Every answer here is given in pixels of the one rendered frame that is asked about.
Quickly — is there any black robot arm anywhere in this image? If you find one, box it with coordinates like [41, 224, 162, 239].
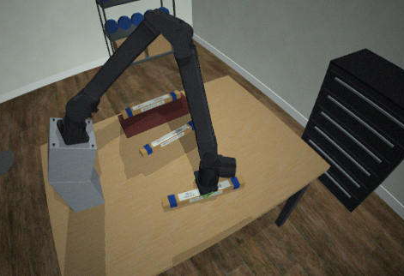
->
[57, 9, 237, 187]

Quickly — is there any long tan cardboard box with blue bands and white label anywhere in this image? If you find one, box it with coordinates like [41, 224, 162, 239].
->
[161, 175, 245, 209]

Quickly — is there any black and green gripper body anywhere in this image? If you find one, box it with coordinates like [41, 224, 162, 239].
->
[194, 171, 218, 195]

